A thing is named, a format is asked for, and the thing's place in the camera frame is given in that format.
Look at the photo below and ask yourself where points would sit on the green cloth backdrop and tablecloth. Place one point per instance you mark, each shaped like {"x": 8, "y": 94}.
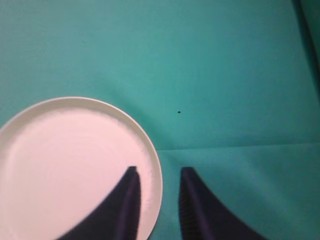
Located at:
{"x": 228, "y": 87}

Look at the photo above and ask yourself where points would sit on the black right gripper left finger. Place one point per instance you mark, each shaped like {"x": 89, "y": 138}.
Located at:
{"x": 118, "y": 215}

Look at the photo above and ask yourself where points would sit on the cream round plastic plate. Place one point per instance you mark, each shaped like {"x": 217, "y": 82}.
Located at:
{"x": 60, "y": 158}

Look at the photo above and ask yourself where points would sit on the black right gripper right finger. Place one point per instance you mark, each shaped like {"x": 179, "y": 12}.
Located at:
{"x": 202, "y": 216}

